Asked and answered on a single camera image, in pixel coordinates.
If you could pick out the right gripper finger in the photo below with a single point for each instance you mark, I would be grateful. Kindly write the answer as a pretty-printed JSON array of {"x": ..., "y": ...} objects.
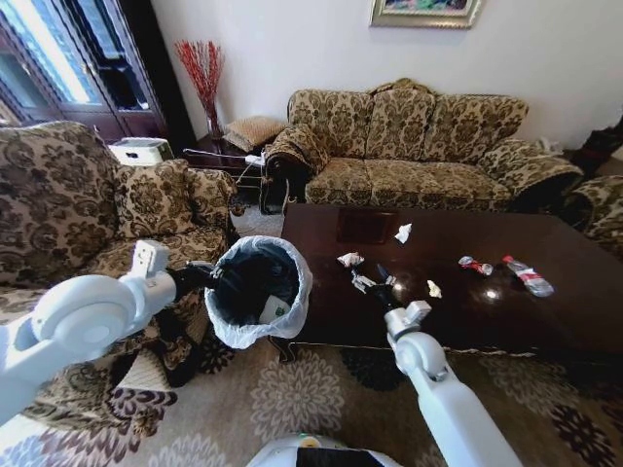
[
  {"x": 386, "y": 277},
  {"x": 364, "y": 283}
]

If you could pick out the woven beige pillow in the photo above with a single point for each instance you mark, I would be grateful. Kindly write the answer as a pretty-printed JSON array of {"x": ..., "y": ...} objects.
[{"x": 254, "y": 131}]

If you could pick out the glass vase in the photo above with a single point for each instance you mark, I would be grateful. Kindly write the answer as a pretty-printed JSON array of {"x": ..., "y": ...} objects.
[{"x": 215, "y": 127}]

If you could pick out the dark bundle with red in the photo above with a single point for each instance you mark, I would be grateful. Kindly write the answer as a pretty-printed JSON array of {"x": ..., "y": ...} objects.
[{"x": 601, "y": 148}]

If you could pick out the framed painting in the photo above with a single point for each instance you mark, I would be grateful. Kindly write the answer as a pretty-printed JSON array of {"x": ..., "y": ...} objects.
[{"x": 423, "y": 12}]

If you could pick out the crushed red white wrapper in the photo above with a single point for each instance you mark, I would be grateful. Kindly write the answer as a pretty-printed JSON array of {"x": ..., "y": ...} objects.
[{"x": 474, "y": 265}]

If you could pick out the floral square cushion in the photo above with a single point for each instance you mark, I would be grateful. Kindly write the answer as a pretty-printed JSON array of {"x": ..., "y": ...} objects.
[{"x": 153, "y": 199}]

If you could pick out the dark wooden coffee table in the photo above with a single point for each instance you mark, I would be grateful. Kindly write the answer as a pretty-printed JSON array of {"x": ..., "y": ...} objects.
[{"x": 487, "y": 321}]

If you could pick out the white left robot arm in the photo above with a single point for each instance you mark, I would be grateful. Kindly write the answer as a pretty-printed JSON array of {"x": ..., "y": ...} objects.
[{"x": 83, "y": 321}]

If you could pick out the floral armchair with cushion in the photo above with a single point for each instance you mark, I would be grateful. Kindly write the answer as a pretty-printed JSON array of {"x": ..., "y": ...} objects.
[{"x": 53, "y": 194}]

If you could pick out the dark wooden side table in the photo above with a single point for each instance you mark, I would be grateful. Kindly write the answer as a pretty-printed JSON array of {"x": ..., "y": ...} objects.
[{"x": 219, "y": 158}]

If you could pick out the crumpled white tissue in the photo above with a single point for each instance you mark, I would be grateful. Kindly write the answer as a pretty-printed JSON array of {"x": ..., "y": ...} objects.
[{"x": 403, "y": 233}]

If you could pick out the crumpled silver wrapper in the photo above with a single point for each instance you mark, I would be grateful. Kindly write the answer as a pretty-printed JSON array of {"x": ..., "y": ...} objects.
[{"x": 350, "y": 259}]

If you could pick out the small crumpled paper scrap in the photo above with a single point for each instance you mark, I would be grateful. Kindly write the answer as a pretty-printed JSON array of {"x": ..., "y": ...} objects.
[{"x": 434, "y": 288}]

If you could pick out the trash bin with white liner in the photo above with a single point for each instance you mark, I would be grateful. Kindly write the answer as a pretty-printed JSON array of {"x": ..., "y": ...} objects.
[{"x": 287, "y": 272}]

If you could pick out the white air purifier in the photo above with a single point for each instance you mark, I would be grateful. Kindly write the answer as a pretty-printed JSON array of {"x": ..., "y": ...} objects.
[{"x": 141, "y": 150}]

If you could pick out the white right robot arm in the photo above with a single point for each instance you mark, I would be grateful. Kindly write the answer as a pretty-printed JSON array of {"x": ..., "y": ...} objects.
[{"x": 448, "y": 399}]

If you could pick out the plastic bottle with red cap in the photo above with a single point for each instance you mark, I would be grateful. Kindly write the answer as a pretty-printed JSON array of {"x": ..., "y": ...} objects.
[{"x": 528, "y": 277}]

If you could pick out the white robot front shell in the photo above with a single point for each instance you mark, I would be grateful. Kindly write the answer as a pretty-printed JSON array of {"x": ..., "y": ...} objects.
[{"x": 282, "y": 452}]

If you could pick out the floral three-seat sofa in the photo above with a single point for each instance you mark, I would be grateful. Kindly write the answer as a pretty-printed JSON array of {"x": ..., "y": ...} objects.
[{"x": 414, "y": 170}]

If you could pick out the red branch decoration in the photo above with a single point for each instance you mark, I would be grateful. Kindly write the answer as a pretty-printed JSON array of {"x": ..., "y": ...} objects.
[{"x": 202, "y": 73}]

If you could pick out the patterned floral rug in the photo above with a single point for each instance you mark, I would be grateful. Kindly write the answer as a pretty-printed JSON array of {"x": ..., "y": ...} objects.
[{"x": 292, "y": 394}]

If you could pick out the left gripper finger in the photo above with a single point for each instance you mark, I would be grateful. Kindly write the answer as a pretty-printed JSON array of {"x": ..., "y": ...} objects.
[
  {"x": 207, "y": 266},
  {"x": 216, "y": 283}
]

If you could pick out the white cloth on sofa arm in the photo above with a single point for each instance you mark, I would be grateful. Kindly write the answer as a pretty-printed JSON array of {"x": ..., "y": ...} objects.
[{"x": 549, "y": 145}]

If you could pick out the dark wooden glass door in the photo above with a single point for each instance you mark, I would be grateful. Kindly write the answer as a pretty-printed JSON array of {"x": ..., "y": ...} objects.
[{"x": 97, "y": 63}]

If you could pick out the white paper cup green print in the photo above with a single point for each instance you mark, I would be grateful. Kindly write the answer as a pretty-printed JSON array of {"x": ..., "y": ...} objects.
[{"x": 273, "y": 310}]

